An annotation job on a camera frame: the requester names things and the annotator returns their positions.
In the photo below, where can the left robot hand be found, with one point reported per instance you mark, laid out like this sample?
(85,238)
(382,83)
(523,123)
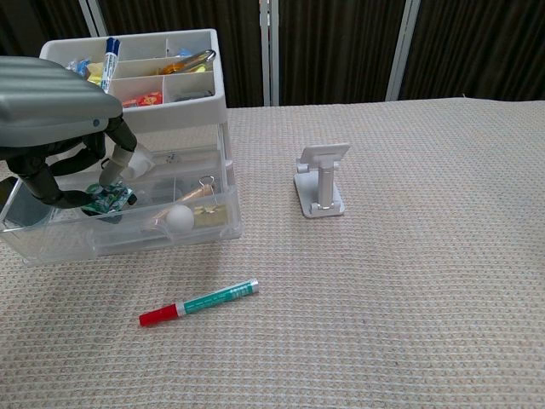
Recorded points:
(47,106)

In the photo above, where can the green packet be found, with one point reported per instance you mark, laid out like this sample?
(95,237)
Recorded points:
(108,199)

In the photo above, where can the clear plastic drawer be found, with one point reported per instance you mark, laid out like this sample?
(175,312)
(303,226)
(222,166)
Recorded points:
(55,243)

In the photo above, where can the white drawer organizer box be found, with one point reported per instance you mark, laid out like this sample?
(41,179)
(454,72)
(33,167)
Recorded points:
(179,121)

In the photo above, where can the blue candy packet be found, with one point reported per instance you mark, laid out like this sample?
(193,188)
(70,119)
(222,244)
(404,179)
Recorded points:
(78,65)

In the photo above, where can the yellow candy packet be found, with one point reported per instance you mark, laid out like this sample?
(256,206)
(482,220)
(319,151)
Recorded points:
(95,73)

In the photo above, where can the blue-capped whiteboard marker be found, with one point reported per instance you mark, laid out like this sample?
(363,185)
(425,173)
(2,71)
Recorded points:
(111,64)

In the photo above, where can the black folding screen panel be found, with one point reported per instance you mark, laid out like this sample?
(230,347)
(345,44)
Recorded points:
(481,42)
(336,47)
(183,15)
(38,25)

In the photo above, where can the red snack packet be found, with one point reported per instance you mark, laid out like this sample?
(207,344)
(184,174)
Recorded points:
(145,100)

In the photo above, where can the black smartphone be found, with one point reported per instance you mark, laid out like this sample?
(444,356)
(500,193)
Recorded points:
(25,213)

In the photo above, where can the small white die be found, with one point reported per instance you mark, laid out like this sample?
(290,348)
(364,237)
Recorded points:
(171,157)

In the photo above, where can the black clip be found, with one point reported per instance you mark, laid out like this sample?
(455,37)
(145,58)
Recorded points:
(193,96)

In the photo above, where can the blue paper packet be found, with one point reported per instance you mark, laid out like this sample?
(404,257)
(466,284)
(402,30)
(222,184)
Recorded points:
(185,52)

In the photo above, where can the wooden stick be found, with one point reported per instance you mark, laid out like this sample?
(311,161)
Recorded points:
(187,197)

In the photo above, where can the white ping pong ball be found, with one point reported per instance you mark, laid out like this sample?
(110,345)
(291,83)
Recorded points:
(180,218)

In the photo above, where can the gold binder clip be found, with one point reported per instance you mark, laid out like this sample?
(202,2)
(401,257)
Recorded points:
(210,213)

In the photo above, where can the red-capped green marker pen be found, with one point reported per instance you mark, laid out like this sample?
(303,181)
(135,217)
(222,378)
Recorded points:
(204,301)

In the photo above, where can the white phone stand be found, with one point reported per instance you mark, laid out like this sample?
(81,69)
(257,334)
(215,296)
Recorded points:
(325,187)

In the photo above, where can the beige woven tablecloth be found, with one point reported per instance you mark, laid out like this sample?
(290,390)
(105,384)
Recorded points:
(362,277)

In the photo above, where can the grey aluminium screen post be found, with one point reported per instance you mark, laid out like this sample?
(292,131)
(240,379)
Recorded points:
(269,51)
(402,47)
(97,17)

